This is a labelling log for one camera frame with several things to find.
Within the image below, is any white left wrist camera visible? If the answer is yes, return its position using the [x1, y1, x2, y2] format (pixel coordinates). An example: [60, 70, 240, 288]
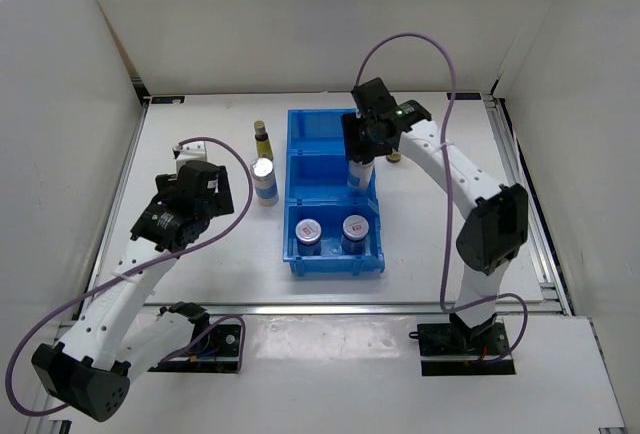
[172, 141, 207, 172]

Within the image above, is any silver-lid shaker blue label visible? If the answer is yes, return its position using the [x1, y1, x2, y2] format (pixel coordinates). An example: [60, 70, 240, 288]
[347, 160, 375, 195]

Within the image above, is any silver-lid shaker left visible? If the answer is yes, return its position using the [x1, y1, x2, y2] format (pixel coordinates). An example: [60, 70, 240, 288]
[250, 158, 279, 206]

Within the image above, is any yellow oil bottle left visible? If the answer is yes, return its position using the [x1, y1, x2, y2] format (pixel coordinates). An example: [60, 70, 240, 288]
[254, 120, 274, 160]

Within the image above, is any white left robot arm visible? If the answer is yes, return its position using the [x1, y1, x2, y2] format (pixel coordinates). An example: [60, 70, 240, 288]
[31, 136, 234, 422]

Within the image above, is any left side aluminium rail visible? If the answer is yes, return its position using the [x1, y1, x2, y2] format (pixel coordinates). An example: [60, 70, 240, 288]
[49, 93, 151, 355]

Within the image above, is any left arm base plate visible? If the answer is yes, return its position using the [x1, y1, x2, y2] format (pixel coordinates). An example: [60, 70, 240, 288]
[149, 315, 246, 374]

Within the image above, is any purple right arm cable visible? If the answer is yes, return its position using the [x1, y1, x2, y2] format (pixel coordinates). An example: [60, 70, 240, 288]
[355, 32, 529, 363]

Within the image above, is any white-lid spice jar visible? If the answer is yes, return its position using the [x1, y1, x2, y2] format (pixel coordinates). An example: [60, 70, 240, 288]
[295, 218, 322, 256]
[341, 214, 370, 255]

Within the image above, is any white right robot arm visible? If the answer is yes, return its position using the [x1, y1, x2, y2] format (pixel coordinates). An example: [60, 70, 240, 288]
[341, 78, 528, 354]

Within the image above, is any yellow oil bottle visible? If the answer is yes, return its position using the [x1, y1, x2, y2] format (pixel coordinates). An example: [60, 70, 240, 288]
[386, 153, 401, 163]
[254, 120, 274, 160]

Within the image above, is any aluminium table edge rail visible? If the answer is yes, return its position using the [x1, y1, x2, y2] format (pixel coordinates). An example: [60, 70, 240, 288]
[139, 300, 562, 316]

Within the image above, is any right side aluminium rail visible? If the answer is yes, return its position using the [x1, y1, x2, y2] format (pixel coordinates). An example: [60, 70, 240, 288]
[482, 94, 574, 316]

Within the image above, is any yellow oil bottle right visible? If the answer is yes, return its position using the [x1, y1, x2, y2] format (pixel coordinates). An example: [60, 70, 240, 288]
[386, 153, 401, 163]

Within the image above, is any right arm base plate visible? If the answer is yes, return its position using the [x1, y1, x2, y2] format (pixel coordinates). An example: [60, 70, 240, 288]
[408, 322, 516, 377]

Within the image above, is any blue bin near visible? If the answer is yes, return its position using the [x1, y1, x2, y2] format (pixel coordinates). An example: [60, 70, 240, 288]
[283, 201, 385, 276]

